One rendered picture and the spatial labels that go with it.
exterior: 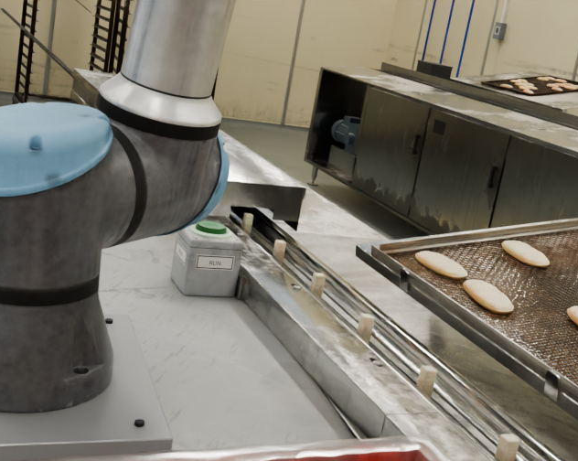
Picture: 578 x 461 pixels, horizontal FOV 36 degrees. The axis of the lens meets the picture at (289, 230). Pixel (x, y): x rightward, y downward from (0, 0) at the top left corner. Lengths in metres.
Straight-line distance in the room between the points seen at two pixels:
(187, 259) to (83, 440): 0.45
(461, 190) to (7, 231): 3.90
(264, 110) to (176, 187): 7.64
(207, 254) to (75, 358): 0.39
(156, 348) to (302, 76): 7.63
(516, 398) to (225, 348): 0.33
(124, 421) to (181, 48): 0.32
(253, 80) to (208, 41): 7.56
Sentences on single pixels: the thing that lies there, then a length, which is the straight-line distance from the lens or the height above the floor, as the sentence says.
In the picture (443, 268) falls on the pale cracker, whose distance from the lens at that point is 1.16.
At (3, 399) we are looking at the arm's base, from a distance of 0.76.
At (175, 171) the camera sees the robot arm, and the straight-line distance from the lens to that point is 0.81.
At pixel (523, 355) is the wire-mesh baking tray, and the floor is 0.89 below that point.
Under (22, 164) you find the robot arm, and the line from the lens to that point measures 0.71.
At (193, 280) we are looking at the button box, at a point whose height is 0.84.
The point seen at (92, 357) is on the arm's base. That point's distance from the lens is 0.78.
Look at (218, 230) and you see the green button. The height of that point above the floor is 0.90.
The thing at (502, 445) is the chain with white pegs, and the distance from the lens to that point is 0.82.
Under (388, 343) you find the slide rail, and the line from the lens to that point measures 1.02.
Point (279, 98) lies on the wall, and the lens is 8.48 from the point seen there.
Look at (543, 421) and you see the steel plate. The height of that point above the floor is 0.82.
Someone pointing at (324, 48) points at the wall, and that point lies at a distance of 8.59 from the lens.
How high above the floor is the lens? 1.20
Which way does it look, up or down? 14 degrees down
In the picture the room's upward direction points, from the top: 10 degrees clockwise
